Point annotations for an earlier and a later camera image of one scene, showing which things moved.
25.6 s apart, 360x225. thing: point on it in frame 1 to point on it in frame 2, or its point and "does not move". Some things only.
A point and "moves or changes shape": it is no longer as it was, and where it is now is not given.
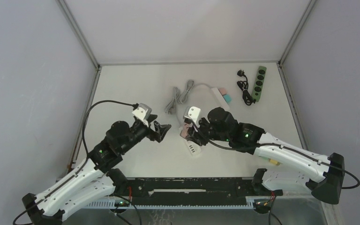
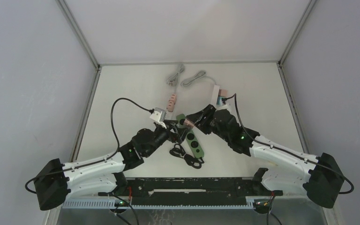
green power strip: x=260 y=75 to x=191 y=138
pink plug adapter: x=223 y=91 does not move
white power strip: x=221 y=98 to x=215 y=95
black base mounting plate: x=195 y=191 does not move
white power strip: x=195 y=149 to x=169 y=114
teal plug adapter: x=228 y=98 to x=219 y=101
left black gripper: x=161 y=130 to x=180 y=134
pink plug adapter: x=186 y=126 moves or changes shape
